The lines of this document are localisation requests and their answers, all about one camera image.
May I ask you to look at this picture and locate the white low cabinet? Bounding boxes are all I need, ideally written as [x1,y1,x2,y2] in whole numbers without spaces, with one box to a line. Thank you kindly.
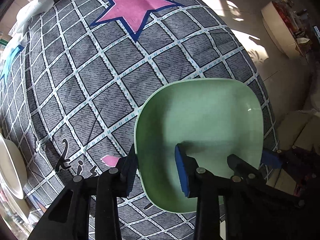
[261,2,303,59]

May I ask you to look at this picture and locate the large white paper bowl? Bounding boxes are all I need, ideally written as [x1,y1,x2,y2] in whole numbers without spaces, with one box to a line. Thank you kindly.
[1,134,27,199]

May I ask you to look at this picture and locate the white pillow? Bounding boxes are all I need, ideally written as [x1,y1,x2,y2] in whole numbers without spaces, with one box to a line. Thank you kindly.
[15,0,54,34]

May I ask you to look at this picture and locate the green square plastic plate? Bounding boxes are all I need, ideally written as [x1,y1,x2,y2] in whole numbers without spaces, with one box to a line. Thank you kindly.
[134,78,264,213]

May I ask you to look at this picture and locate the grey checkered star tablecloth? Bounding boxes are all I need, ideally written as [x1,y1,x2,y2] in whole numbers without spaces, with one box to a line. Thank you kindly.
[1,0,278,239]

